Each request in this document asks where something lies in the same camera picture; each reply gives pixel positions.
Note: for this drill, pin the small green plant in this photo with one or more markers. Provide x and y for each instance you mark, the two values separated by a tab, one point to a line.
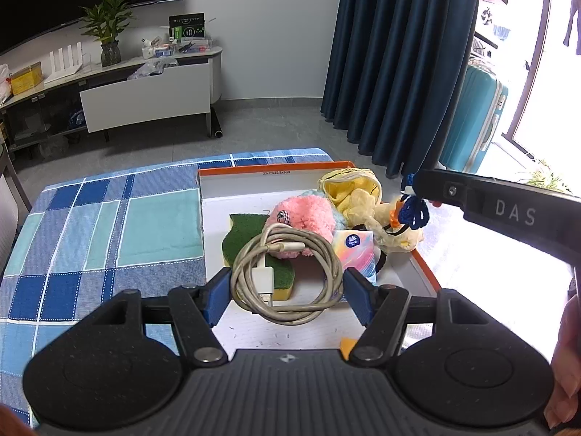
544	177

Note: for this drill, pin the blue plastic bag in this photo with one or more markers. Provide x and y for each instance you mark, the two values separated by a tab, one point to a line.
77	120

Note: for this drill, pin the rainbow tissue pack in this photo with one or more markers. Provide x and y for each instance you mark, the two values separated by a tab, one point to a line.
354	254

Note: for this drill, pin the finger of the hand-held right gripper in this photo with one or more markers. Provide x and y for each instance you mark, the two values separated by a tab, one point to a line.
442	188

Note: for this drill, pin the potted plant in glass vase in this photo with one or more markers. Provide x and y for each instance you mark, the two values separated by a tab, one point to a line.
110	54

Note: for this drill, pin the clear plastic bags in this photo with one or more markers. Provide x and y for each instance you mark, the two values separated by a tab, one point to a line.
152	69

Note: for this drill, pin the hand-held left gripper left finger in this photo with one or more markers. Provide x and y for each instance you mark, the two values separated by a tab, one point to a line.
220	291

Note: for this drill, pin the black green box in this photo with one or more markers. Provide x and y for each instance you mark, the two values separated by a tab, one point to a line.
187	26

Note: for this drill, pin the light blue fluffy scrunchie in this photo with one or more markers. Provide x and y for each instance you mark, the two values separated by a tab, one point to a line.
340	220

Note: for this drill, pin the white plastic bag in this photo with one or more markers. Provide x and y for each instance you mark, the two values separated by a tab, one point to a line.
4	84

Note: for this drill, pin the hanging dark garment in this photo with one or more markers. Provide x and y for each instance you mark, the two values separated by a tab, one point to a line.
573	32

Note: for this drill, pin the small white bottle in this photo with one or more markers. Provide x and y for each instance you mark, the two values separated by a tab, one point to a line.
149	49

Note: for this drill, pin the white ribbed cabinet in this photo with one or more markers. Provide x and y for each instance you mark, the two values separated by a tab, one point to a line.
4	227

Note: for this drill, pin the white router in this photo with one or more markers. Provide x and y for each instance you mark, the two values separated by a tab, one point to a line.
63	76

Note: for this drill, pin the white cabinet drawer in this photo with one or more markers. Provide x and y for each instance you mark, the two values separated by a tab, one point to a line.
145	100

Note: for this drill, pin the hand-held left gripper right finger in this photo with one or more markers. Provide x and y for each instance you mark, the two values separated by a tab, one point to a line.
358	296

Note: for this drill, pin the person's right hand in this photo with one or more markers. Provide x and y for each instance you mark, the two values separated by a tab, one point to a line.
567	363

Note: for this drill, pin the dark blue curtain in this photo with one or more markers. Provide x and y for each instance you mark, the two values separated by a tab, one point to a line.
399	54

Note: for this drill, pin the orange-yellow cloth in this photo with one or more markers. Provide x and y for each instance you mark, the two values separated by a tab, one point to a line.
411	240

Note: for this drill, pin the pink fluffy scrunchie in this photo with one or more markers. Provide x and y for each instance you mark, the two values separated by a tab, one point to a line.
308	213

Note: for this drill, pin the yellow striped towel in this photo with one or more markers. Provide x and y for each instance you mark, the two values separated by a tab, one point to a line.
345	188

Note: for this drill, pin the green yellow sponge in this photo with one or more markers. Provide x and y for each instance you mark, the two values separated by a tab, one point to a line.
245	236

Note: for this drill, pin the white orange box lid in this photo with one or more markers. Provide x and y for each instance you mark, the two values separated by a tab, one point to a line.
290	331

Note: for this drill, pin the grey television cabinet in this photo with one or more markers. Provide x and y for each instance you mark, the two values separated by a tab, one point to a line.
199	54

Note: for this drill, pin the translucent yellowish glove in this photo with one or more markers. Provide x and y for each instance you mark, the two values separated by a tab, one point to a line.
365	202

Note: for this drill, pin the teal suitcase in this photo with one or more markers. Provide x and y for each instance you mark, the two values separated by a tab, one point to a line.
476	118

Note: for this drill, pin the yellow box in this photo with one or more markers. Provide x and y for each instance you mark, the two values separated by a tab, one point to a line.
26	81

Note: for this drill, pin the blue checked tablecloth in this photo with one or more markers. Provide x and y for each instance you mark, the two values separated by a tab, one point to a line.
90	236

